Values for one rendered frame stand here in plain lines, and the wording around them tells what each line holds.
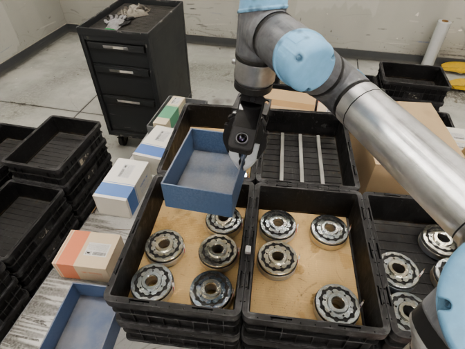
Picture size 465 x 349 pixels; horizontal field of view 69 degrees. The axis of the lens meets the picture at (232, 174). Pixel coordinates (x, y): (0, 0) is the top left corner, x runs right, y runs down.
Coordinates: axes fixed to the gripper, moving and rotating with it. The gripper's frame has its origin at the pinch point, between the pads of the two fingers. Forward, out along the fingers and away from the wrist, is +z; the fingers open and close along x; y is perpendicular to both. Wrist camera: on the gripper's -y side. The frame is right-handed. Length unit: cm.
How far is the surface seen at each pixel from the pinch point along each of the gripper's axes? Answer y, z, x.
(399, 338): -20.3, 16.8, -38.3
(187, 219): 5.0, 29.9, 15.0
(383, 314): -16.3, 16.4, -35.2
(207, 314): -25.1, 19.4, -0.2
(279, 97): 75, 26, -2
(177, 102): 76, 39, 46
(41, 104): 159, 126, 210
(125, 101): 119, 75, 100
